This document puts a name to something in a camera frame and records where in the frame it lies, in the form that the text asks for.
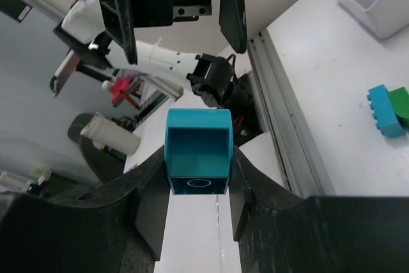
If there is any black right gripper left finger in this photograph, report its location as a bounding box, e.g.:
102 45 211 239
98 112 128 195
1 149 169 272

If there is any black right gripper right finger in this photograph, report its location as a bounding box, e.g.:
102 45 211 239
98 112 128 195
229 148 408 272

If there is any blue frog-print lego brick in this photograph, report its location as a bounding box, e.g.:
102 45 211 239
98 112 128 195
164 109 233 195

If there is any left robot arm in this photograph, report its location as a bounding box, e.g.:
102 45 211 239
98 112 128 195
49 0 252 111

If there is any red plastic clamp part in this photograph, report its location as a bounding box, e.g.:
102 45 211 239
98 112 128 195
102 74 141 109

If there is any white cylindrical bottle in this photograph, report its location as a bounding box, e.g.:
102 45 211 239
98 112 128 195
81 113 141 155

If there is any teal rectangular lego brick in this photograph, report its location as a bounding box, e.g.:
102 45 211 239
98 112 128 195
367 84 405 139

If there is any green lego brick on teal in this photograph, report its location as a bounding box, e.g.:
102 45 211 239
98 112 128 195
389 87 409 128

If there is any aluminium rail frame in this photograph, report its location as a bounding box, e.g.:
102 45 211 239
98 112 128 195
247 29 336 198

